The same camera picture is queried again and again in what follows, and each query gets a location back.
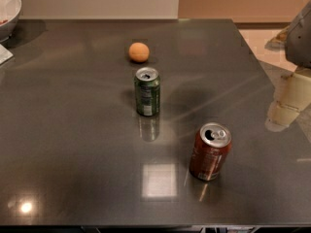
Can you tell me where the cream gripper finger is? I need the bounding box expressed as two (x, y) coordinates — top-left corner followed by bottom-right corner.
(265, 67), (311, 132)

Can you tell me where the green soda can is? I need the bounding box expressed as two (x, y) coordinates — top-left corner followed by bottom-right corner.
(134, 67), (160, 117)

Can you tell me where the red soda can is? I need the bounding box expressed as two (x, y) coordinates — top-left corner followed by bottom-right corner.
(190, 122), (232, 182)

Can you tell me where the orange fruit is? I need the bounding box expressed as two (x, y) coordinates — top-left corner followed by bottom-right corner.
(128, 43), (150, 63)

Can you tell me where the white bowl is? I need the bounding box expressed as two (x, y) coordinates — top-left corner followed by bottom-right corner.
(0, 0), (22, 42)

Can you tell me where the white paper sheet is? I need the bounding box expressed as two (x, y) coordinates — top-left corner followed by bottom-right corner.
(0, 45), (14, 64)

